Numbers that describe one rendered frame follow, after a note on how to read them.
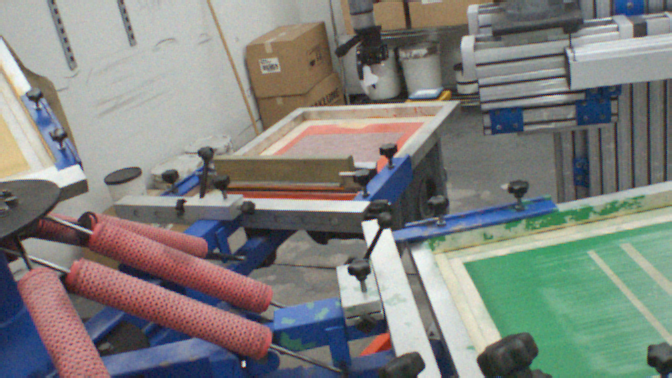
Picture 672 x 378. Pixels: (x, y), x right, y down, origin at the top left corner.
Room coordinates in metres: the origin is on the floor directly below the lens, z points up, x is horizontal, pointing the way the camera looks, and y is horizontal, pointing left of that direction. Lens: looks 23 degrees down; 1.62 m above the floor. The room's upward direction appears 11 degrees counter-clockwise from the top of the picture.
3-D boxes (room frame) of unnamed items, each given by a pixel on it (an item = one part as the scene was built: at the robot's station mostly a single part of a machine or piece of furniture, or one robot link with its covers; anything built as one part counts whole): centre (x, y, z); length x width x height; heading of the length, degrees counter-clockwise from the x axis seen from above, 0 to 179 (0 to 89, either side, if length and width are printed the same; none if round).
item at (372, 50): (2.16, -0.17, 1.19); 0.09 x 0.08 x 0.12; 61
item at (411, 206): (1.81, -0.15, 0.79); 0.46 x 0.09 x 0.33; 151
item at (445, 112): (1.85, 0.04, 0.97); 0.79 x 0.58 x 0.04; 151
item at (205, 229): (1.36, 0.32, 1.02); 0.17 x 0.06 x 0.05; 151
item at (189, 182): (1.77, 0.40, 0.97); 0.30 x 0.05 x 0.07; 151
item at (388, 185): (1.50, -0.08, 0.97); 0.30 x 0.05 x 0.07; 151
